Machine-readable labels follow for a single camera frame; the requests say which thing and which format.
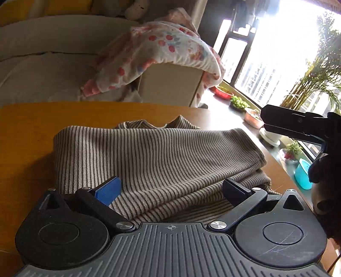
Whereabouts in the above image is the beige sofa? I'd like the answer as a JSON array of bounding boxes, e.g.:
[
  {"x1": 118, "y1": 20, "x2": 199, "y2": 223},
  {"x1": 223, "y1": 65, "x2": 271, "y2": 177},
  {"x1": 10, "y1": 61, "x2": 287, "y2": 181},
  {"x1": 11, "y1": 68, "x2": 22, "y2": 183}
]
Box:
[{"x1": 0, "y1": 13, "x2": 206, "y2": 107}]

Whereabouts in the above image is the pink planter pot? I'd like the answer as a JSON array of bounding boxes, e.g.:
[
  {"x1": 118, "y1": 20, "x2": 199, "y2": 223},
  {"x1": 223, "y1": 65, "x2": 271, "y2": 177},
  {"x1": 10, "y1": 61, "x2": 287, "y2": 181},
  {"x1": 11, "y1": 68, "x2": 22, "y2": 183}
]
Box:
[{"x1": 244, "y1": 108, "x2": 265, "y2": 130}]

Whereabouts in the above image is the red planter bowl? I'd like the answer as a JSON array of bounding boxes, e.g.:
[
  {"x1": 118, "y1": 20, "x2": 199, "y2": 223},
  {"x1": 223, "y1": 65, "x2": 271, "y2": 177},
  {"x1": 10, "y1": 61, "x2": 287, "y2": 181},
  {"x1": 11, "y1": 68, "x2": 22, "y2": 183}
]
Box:
[{"x1": 214, "y1": 85, "x2": 234, "y2": 101}]

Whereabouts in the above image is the person's right hand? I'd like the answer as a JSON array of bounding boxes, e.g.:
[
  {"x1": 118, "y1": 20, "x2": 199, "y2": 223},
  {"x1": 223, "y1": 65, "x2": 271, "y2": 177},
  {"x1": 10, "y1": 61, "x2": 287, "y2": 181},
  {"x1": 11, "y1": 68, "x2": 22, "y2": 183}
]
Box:
[{"x1": 308, "y1": 154, "x2": 341, "y2": 240}]

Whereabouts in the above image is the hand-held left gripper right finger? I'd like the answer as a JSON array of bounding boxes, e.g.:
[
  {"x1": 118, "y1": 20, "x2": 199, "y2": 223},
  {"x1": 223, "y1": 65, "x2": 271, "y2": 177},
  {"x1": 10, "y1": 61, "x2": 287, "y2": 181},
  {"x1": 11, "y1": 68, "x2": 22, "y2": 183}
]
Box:
[{"x1": 208, "y1": 178, "x2": 307, "y2": 235}]

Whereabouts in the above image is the green palm plant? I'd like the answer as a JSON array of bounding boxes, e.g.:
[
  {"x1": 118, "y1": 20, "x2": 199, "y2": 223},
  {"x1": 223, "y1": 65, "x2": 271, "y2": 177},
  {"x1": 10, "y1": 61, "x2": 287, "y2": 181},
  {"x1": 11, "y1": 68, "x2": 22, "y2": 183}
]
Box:
[{"x1": 280, "y1": 11, "x2": 341, "y2": 118}]

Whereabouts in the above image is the dark window frame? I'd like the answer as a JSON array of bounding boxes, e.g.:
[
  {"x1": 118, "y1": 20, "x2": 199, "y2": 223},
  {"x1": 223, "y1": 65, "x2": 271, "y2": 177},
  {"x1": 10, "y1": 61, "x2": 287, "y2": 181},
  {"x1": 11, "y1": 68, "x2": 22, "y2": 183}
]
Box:
[{"x1": 198, "y1": 0, "x2": 341, "y2": 171}]

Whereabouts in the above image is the light curtain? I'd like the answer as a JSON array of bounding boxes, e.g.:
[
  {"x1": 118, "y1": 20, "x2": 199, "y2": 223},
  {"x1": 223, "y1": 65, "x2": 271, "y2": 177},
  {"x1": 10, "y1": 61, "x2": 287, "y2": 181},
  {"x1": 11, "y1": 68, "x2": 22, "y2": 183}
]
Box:
[{"x1": 190, "y1": 0, "x2": 209, "y2": 31}]

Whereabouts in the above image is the white ribbed plant pot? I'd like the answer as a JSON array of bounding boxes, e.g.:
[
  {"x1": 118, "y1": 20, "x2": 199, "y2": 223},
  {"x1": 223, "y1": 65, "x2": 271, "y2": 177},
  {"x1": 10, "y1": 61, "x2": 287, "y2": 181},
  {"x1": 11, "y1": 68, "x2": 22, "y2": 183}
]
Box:
[{"x1": 259, "y1": 127, "x2": 282, "y2": 147}]

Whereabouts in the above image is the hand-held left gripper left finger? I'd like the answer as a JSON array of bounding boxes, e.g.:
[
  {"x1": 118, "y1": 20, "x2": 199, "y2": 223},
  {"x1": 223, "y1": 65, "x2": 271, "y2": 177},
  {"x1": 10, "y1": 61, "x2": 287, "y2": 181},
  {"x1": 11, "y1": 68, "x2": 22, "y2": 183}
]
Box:
[{"x1": 39, "y1": 176, "x2": 136, "y2": 233}]

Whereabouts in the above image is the small potted red-green plant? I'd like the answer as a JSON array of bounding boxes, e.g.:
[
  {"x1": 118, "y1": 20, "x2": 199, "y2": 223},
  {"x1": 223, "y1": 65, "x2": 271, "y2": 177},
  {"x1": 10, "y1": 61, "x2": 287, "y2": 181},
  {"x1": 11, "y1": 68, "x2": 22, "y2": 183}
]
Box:
[{"x1": 283, "y1": 140, "x2": 304, "y2": 163}]

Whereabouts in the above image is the floral printed blanket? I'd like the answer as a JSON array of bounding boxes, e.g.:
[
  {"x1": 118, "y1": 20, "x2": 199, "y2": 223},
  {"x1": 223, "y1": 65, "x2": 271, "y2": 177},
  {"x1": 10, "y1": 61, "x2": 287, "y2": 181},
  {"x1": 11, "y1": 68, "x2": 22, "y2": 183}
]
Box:
[{"x1": 80, "y1": 7, "x2": 225, "y2": 107}]

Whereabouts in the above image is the small yellow cushion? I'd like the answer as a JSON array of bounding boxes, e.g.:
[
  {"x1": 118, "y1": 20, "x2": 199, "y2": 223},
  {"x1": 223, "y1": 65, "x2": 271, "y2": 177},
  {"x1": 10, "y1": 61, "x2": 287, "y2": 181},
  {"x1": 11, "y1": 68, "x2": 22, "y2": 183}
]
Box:
[{"x1": 0, "y1": 0, "x2": 34, "y2": 20}]

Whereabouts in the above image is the white bear plush toy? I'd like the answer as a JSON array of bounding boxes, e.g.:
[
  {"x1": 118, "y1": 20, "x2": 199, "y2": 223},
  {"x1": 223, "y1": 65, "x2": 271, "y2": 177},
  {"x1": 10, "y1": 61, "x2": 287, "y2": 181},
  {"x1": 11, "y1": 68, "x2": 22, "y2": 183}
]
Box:
[{"x1": 125, "y1": 0, "x2": 149, "y2": 20}]

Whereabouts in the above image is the dark pot with green plant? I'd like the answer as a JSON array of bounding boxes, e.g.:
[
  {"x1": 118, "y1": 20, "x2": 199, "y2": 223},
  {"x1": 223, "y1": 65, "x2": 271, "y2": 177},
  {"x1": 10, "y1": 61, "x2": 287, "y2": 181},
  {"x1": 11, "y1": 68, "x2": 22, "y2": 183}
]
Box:
[{"x1": 230, "y1": 95, "x2": 251, "y2": 112}]

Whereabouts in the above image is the large yellow cushion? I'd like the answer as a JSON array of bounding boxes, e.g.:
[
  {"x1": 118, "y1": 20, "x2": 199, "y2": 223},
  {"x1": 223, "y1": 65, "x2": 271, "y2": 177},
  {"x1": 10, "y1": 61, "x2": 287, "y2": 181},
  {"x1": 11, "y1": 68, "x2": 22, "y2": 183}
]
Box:
[{"x1": 44, "y1": 0, "x2": 92, "y2": 15}]

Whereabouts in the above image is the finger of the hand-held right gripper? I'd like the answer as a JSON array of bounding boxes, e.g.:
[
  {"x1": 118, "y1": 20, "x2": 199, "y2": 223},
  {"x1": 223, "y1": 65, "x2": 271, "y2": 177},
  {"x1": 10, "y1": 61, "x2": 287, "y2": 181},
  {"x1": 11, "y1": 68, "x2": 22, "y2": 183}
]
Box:
[
  {"x1": 264, "y1": 123, "x2": 326, "y2": 146},
  {"x1": 260, "y1": 104, "x2": 329, "y2": 129}
]

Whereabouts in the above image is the cyan plastic bowl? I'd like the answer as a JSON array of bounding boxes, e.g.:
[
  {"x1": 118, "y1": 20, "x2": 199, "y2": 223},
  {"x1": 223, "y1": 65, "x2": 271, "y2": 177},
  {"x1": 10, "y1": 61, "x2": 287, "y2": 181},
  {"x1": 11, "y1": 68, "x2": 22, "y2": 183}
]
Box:
[{"x1": 294, "y1": 158, "x2": 313, "y2": 190}]

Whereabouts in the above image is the brown striped sweater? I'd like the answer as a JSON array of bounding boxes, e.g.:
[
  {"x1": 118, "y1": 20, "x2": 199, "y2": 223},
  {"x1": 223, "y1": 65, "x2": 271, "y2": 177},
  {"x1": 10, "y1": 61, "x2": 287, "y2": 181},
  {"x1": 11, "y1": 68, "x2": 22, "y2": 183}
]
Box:
[{"x1": 53, "y1": 115, "x2": 280, "y2": 224}]

